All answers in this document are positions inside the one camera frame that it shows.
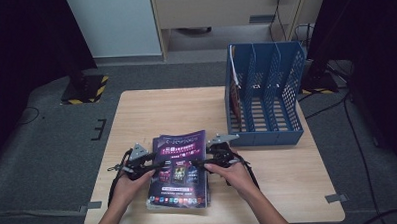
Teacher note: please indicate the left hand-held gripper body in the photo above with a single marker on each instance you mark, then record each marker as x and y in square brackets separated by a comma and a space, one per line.
[138, 152]

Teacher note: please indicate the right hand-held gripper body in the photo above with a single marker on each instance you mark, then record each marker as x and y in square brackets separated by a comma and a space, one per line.
[221, 151]

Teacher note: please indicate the blue plastic file rack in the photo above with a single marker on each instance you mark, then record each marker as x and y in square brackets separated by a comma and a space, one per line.
[270, 136]

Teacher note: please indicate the dark red cover magazine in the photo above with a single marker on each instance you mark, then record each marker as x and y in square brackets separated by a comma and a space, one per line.
[236, 97]

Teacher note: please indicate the person's right hand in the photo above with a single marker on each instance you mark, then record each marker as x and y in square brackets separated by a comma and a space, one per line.
[235, 177]

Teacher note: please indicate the person's left hand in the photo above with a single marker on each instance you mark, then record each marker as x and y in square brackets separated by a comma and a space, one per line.
[127, 191]

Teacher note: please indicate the white plug on right gripper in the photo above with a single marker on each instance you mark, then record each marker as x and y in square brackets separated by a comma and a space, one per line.
[233, 161]

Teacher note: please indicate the black floor tape mark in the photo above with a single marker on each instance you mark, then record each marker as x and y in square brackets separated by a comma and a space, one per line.
[102, 128]

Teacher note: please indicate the grey tape piece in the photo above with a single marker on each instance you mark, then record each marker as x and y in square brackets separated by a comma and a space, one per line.
[336, 198]
[93, 205]

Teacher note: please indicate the black stand with striped base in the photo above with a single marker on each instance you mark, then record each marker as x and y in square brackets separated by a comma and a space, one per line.
[320, 81]
[85, 89]

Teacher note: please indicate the white cabinet panel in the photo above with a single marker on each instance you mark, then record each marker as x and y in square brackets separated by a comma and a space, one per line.
[116, 24]

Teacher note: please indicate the beige wooden desk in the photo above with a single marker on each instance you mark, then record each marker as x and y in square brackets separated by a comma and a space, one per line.
[216, 11]

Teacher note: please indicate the black curtain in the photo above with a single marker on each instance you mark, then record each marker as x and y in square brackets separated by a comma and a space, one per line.
[24, 48]
[377, 35]

